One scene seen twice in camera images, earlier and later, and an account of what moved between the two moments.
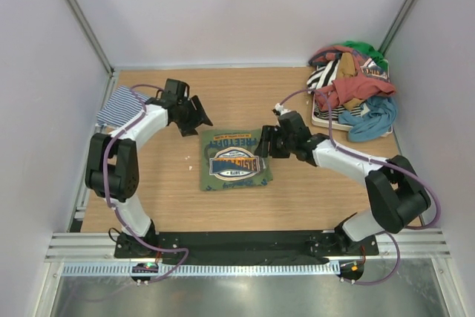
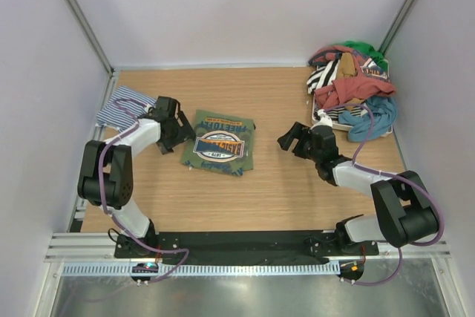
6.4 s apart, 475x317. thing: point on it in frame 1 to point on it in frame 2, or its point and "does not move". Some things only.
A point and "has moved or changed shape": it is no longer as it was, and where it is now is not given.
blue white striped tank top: [121, 105] does not move
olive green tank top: [228, 159] has moved or changed shape
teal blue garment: [378, 116] does not move
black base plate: [242, 246] does not move
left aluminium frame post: [96, 43] does not move
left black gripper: [199, 117] to [185, 132]
